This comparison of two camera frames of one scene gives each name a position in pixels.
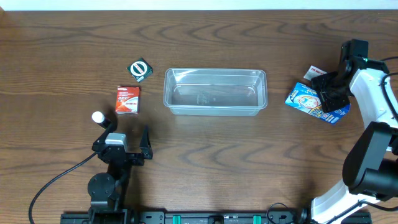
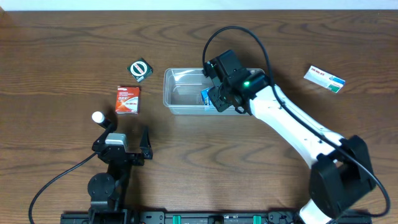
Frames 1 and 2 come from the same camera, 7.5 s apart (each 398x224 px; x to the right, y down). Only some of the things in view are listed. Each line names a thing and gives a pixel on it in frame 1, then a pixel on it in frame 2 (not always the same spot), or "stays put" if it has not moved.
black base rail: x=303 y=216 stays put
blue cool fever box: x=308 y=100 to x=205 y=96
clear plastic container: x=215 y=92 stays put
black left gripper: x=146 y=151 stays put
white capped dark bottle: x=101 y=119 stays put
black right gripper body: x=328 y=86 to x=216 y=97
